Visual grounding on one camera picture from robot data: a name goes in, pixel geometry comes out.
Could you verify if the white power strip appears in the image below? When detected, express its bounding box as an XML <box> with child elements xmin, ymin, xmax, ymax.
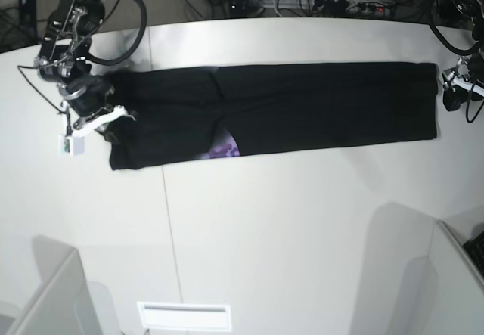
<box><xmin>250</xmin><ymin>0</ymin><xmax>396</xmax><ymax>18</ymax></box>

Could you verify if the black T-shirt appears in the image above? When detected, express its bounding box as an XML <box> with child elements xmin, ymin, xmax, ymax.
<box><xmin>108</xmin><ymin>62</ymin><xmax>438</xmax><ymax>170</ymax></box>

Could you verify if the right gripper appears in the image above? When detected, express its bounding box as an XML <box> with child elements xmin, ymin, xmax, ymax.
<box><xmin>57</xmin><ymin>76</ymin><xmax>137</xmax><ymax>144</ymax></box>

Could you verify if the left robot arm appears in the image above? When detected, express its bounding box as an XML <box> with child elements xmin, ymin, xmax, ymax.
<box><xmin>426</xmin><ymin>0</ymin><xmax>483</xmax><ymax>123</ymax></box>

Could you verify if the white partition panel left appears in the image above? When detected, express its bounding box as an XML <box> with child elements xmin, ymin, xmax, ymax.
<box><xmin>1</xmin><ymin>235</ymin><xmax>122</xmax><ymax>334</ymax></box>

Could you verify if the black keyboard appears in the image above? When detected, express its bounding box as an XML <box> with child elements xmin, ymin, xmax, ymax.
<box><xmin>464</xmin><ymin>232</ymin><xmax>484</xmax><ymax>275</ymax></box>

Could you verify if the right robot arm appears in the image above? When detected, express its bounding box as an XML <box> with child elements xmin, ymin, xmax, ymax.
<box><xmin>30</xmin><ymin>0</ymin><xmax>147</xmax><ymax>146</ymax></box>

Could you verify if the white partition panel right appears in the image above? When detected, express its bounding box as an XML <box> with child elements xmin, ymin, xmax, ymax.
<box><xmin>400</xmin><ymin>219</ymin><xmax>484</xmax><ymax>335</ymax></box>

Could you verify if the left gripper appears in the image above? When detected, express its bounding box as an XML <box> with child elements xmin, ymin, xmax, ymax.
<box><xmin>442</xmin><ymin>57</ymin><xmax>483</xmax><ymax>112</ymax></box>

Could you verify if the white partition panel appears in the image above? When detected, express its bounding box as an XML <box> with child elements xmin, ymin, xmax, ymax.
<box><xmin>400</xmin><ymin>219</ymin><xmax>484</xmax><ymax>335</ymax></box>
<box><xmin>1</xmin><ymin>235</ymin><xmax>122</xmax><ymax>334</ymax></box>

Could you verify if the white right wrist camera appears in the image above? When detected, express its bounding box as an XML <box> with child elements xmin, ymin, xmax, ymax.
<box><xmin>58</xmin><ymin>135</ymin><xmax>85</xmax><ymax>156</ymax></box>

